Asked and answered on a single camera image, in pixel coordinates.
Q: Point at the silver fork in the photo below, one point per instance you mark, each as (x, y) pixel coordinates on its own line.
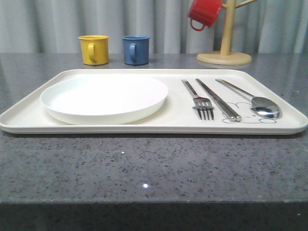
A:
(203, 105)

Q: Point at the white round plate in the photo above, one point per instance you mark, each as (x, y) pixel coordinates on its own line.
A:
(96, 100)

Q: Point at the silver spoon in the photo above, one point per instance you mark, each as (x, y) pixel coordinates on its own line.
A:
(264, 107)

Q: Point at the cream rabbit serving tray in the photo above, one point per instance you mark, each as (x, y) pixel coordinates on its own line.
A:
(177, 115)

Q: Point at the blue mug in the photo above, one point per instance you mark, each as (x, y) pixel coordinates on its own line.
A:
(136, 50)

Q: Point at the yellow mug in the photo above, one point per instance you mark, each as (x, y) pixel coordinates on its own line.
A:
(95, 49)

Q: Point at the wooden mug tree stand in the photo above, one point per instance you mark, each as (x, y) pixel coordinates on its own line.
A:
(225, 56)

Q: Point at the red mug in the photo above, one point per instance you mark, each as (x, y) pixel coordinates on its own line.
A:
(204, 12)

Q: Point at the grey curtain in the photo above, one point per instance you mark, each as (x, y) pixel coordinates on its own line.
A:
(53, 26)

